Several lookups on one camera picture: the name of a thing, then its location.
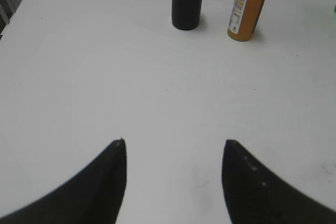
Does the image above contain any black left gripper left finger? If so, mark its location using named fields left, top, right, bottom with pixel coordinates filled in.
left=1, top=138, right=127, bottom=223

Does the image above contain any NFC orange juice bottle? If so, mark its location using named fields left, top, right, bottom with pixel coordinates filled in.
left=227, top=0, right=265, bottom=41

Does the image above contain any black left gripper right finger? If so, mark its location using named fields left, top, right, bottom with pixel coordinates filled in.
left=222, top=140, right=335, bottom=223

